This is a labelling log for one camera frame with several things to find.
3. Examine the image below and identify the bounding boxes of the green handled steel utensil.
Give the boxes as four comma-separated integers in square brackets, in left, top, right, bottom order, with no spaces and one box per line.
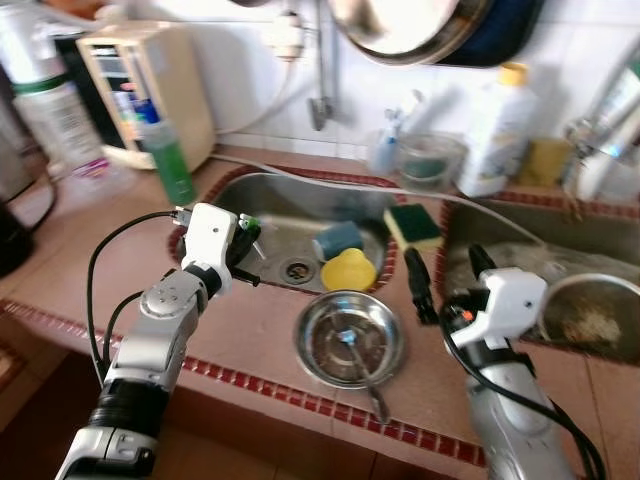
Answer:
[238,213,269,261]

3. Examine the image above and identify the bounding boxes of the yellow bowl grey suction base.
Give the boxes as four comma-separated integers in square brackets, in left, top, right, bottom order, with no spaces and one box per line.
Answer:
[320,247,378,293]

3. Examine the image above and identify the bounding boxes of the blue plastic cup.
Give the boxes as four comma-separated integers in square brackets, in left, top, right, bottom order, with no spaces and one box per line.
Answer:
[312,220,366,263]

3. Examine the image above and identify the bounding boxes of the round steel dish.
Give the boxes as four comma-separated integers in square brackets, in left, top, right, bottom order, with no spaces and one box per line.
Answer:
[293,290,406,389]

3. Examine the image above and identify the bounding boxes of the green yellow sponge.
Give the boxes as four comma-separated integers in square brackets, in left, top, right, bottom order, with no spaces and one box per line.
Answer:
[383,203,444,253]

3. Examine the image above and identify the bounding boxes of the green bottle blue cap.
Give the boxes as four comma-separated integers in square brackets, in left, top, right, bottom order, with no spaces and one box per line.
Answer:
[140,95,198,206]

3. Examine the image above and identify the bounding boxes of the steel spoon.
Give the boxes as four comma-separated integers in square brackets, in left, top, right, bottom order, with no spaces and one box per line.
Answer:
[335,325,393,426]

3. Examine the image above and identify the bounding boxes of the clear tub with green scourer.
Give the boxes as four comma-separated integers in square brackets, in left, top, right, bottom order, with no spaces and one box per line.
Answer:
[393,132,469,193]

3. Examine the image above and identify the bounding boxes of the yellow cleaning pad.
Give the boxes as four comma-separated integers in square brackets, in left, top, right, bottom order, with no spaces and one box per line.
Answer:
[520,138,573,189]

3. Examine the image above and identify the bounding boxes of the steel pot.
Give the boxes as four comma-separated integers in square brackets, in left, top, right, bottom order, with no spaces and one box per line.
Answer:
[540,272,640,363]

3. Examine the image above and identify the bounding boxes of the white detergent bottle yellow cap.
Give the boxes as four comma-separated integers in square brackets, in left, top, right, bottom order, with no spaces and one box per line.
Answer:
[458,62,539,199]

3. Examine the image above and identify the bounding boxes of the beige water filter appliance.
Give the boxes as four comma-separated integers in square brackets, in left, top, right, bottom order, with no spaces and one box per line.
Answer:
[75,22,216,171]

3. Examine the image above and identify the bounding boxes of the chrome sink faucet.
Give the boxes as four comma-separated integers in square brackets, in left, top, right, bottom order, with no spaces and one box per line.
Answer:
[560,50,640,201]

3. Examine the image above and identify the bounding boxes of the pink printed plastic packet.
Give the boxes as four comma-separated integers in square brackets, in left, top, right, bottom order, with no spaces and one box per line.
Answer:
[70,160,116,181]

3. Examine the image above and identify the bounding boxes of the black electric kettle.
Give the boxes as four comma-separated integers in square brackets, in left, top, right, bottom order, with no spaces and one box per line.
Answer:
[0,130,41,279]

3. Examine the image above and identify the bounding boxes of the hanging steel wok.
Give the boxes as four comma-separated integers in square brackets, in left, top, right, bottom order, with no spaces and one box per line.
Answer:
[325,0,546,69]

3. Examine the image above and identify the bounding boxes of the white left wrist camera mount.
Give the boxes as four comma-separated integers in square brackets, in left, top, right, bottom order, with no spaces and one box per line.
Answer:
[182,203,241,296]

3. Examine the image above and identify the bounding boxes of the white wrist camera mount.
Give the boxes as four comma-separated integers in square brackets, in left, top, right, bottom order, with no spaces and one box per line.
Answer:
[470,267,549,349]
[182,203,241,296]

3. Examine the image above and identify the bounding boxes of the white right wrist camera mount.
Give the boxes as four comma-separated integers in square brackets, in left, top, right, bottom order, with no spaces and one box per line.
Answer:
[470,267,549,349]

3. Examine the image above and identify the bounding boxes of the grey water hose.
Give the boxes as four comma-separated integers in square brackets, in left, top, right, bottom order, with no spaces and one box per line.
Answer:
[210,150,546,246]

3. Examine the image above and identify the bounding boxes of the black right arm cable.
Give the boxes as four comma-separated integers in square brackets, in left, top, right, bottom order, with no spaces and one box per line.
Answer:
[440,320,606,480]

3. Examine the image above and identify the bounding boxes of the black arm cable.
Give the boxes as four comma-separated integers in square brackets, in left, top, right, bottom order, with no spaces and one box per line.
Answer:
[85,208,196,386]
[440,320,606,480]

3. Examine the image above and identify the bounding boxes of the grey wall tap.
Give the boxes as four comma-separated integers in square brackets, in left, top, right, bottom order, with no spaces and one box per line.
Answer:
[308,0,336,131]

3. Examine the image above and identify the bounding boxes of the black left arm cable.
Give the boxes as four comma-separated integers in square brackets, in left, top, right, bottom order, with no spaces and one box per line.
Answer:
[85,208,196,386]

